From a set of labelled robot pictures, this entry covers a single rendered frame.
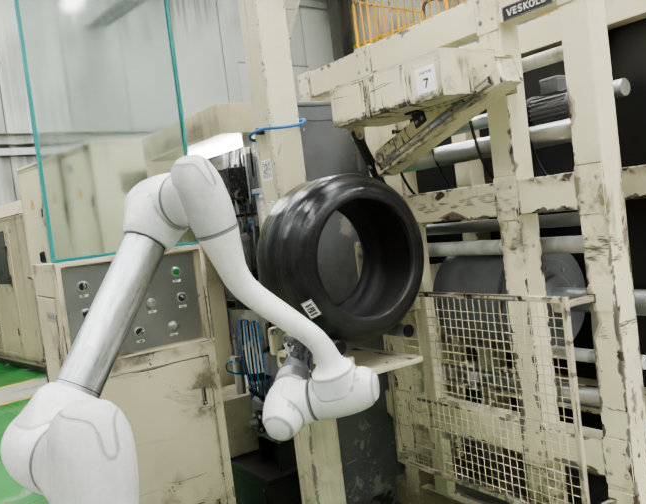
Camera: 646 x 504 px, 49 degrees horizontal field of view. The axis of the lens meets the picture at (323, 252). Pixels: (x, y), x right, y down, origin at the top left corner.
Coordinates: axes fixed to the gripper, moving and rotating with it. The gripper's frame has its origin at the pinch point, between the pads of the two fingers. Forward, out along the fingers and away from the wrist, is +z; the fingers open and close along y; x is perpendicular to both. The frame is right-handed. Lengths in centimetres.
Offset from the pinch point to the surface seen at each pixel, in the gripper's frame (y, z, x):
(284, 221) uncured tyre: -24.8, 29.6, 2.9
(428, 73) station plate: -39, 52, 61
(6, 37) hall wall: -248, 830, -513
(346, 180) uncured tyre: -24, 42, 24
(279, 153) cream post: -37, 69, 0
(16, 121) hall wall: -143, 783, -556
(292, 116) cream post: -45, 79, 9
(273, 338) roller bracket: 12.4, 35.0, -27.2
